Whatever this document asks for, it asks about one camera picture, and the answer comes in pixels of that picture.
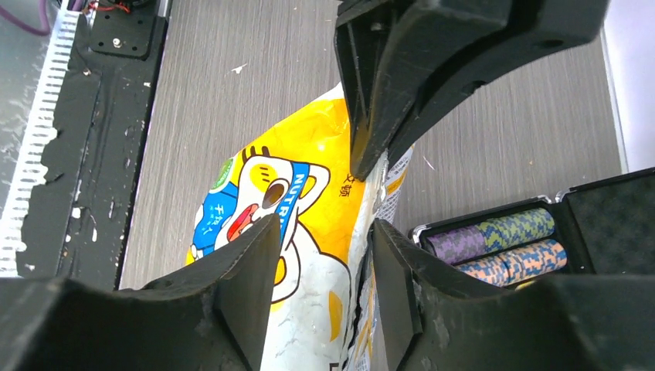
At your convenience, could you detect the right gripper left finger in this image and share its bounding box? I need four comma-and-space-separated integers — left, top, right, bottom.
1, 215, 280, 370

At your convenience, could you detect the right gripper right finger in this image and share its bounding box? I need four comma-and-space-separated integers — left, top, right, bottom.
372, 220, 654, 370

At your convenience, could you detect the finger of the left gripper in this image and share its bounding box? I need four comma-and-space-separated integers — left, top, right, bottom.
378, 0, 609, 164
334, 1, 414, 177

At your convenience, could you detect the pet food bag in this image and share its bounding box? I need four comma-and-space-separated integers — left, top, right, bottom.
186, 85, 412, 370

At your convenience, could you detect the black poker chip case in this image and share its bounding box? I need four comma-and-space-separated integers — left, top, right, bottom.
409, 168, 654, 288

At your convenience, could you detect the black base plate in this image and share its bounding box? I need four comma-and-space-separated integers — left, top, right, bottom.
5, 1, 167, 289

